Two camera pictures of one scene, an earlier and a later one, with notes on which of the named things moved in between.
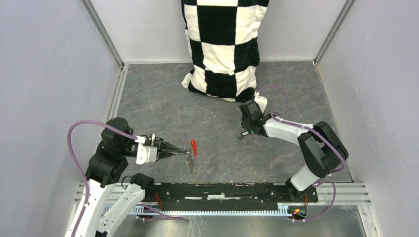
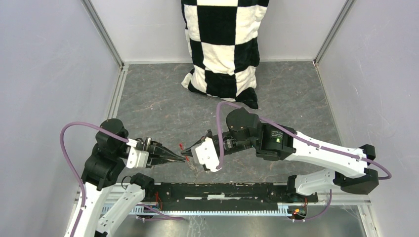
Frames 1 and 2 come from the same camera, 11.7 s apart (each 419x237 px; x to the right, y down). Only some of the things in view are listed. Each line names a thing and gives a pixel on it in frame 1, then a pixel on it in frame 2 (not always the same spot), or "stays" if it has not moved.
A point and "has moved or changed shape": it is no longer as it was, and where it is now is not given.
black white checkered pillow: (222, 36) stays
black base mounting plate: (226, 194) stays
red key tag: (194, 147) has moved or changed shape
